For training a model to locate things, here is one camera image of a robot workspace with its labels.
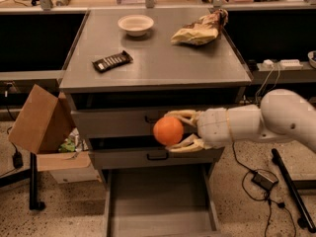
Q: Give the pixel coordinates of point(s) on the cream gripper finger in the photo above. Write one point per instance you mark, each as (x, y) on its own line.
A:
(190, 144)
(189, 117)

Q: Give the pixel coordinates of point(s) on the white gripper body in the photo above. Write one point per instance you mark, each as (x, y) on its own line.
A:
(213, 127)

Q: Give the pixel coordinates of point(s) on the orange fruit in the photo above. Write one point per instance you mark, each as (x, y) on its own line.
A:
(168, 131)

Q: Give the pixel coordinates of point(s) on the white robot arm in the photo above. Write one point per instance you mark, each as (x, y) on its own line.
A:
(281, 116)

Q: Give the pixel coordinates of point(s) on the grey bottom drawer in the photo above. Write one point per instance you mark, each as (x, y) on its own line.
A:
(168, 201)

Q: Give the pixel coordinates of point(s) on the grey drawer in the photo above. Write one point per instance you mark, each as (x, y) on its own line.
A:
(168, 201)
(117, 122)
(149, 157)

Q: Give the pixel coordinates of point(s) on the grey top drawer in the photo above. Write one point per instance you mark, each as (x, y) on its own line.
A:
(117, 122)

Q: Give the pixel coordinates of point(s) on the grey drawer cabinet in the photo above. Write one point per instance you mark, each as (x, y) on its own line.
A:
(175, 76)

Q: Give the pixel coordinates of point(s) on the grey middle drawer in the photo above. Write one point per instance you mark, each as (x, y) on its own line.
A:
(149, 157)

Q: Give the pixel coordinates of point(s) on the black power adapter right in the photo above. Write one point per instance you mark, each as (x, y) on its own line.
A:
(263, 181)

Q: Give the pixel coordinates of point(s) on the black power adapter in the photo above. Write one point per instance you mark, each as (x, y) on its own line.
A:
(263, 181)
(17, 160)

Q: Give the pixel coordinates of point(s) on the white plug charger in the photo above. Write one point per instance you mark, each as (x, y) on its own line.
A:
(268, 62)

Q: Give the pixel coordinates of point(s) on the yellow chip bag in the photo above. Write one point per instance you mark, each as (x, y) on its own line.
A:
(202, 31)

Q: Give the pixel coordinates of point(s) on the white power strip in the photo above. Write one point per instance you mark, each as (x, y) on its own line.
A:
(290, 64)

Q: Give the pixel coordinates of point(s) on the black snack bar wrapper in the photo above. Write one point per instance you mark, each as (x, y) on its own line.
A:
(113, 61)

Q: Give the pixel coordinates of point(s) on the white bowl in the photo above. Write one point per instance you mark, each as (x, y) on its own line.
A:
(136, 25)

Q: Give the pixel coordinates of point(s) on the green snack packet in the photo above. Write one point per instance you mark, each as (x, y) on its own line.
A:
(67, 146)

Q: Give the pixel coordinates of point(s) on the black table leg right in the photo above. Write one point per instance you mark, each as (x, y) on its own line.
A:
(305, 220)

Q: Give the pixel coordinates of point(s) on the black table leg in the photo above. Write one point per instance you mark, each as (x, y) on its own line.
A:
(305, 220)
(31, 175)

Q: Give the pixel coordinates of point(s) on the brown cardboard box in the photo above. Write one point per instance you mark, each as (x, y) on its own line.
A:
(42, 125)

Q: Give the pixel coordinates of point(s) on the black table leg left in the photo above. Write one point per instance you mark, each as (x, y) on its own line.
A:
(31, 175)

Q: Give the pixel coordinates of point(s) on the black power adapter left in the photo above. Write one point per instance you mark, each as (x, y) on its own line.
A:
(17, 160)

